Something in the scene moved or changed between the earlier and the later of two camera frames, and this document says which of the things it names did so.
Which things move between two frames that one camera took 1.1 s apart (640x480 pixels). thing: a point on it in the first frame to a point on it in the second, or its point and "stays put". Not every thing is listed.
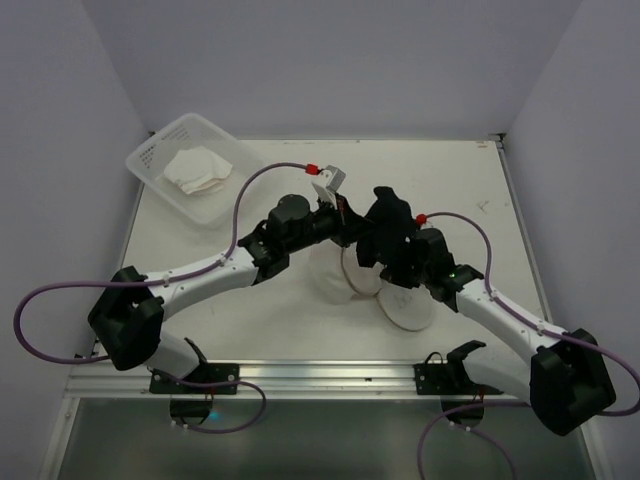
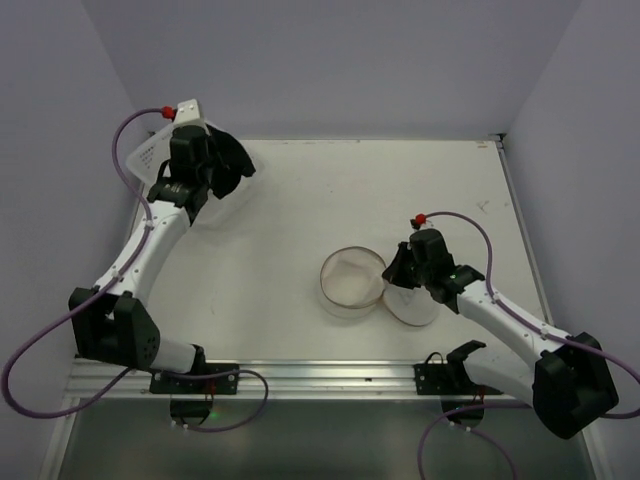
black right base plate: x=445 y=379 stays put
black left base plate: x=205 y=373 stays put
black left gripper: x=343 y=223 to x=216 y=163
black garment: x=390 y=225 to x=229 y=162
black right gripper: x=388 y=232 stays put
